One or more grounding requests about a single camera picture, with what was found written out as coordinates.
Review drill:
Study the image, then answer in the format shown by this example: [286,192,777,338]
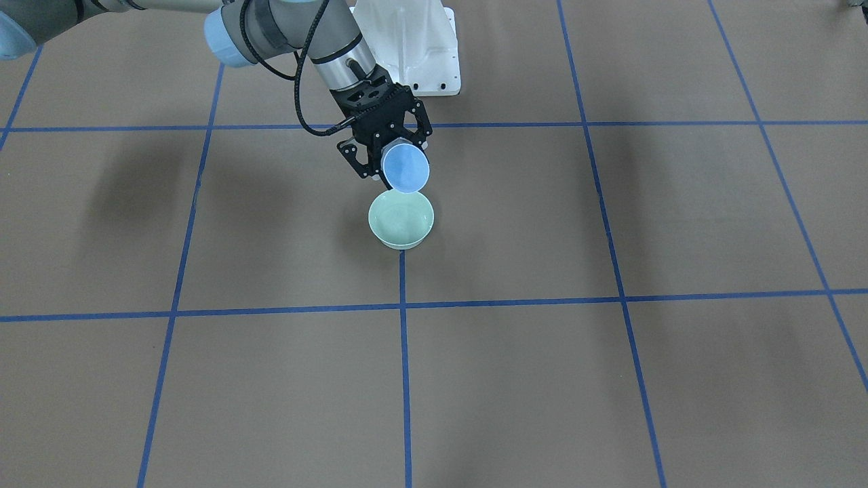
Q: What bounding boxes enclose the light blue plastic cup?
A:
[380,141,430,194]

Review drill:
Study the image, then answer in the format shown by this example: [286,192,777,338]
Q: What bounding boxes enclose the mint green bowl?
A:
[367,190,435,250]

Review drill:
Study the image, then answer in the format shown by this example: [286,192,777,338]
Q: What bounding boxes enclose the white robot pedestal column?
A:
[351,1,462,97]

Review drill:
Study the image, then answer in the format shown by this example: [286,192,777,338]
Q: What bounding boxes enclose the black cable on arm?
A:
[239,0,357,138]

